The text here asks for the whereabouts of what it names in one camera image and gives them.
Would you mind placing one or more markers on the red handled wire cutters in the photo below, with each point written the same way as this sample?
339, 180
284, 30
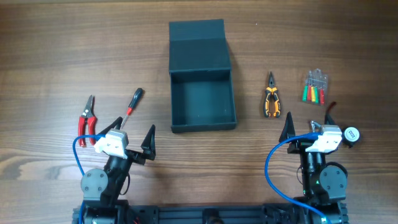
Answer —
87, 118

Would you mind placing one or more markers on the dark green open box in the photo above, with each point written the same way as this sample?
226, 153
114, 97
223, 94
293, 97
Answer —
201, 83

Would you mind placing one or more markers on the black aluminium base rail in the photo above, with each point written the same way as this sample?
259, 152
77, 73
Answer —
261, 214

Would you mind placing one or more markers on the red black handled screwdriver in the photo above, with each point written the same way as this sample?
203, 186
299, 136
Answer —
133, 104

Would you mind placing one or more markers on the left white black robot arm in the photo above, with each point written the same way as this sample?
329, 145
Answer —
102, 187

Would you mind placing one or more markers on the silver metal wrench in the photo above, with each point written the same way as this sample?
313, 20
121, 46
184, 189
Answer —
315, 126

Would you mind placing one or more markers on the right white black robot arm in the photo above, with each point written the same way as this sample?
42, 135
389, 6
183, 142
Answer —
324, 183

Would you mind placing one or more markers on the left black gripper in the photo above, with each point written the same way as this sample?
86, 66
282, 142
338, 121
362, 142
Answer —
134, 154

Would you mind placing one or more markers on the orange black needle-nose pliers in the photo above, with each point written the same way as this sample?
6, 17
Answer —
271, 96

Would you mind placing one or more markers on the round black white buzzer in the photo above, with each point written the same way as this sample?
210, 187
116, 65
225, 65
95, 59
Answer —
351, 136

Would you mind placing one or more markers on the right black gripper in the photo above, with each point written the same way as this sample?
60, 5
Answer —
298, 147

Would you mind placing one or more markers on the clear case coloured screwdrivers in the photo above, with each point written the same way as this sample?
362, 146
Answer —
315, 87

